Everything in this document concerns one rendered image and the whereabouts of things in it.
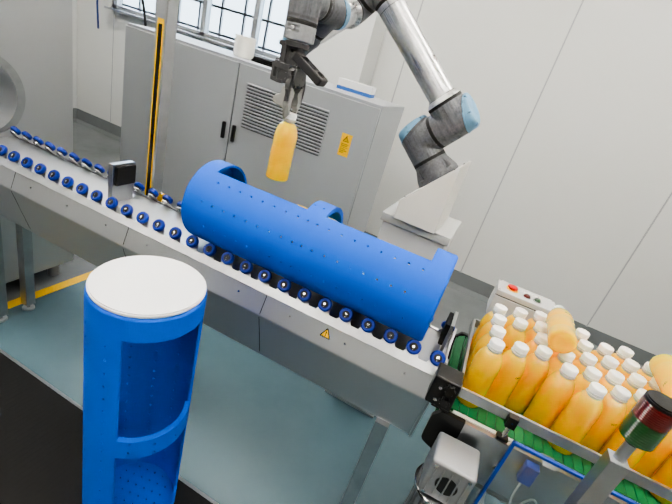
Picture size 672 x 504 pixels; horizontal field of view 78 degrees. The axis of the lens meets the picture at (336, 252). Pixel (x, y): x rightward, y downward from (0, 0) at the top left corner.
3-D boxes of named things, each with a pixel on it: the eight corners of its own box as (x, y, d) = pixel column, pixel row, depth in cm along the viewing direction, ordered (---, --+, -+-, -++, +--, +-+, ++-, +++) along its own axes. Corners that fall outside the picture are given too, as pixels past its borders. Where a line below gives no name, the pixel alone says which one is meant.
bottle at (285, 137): (264, 176, 132) (277, 117, 125) (267, 171, 138) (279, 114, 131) (286, 182, 133) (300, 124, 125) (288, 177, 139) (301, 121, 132)
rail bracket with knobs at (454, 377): (428, 384, 121) (441, 357, 116) (452, 396, 119) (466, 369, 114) (421, 406, 112) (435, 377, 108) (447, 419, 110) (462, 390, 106)
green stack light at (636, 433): (615, 419, 85) (628, 402, 83) (648, 435, 84) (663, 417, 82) (621, 441, 80) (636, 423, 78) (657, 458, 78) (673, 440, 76)
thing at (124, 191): (128, 196, 172) (130, 159, 165) (135, 199, 171) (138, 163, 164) (107, 201, 163) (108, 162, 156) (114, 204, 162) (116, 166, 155)
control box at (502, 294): (487, 301, 157) (499, 277, 152) (541, 324, 152) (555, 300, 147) (485, 312, 148) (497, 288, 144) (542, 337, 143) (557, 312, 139)
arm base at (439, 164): (422, 186, 200) (412, 168, 200) (459, 166, 193) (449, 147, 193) (417, 189, 182) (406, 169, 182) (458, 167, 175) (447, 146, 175)
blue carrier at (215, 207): (225, 225, 168) (238, 156, 157) (431, 318, 145) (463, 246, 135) (174, 242, 142) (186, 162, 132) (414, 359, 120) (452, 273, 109)
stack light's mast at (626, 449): (599, 439, 88) (642, 383, 81) (631, 455, 86) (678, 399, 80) (605, 462, 82) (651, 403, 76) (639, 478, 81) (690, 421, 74)
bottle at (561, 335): (542, 343, 115) (541, 315, 131) (566, 358, 114) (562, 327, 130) (558, 325, 112) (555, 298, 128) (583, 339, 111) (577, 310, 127)
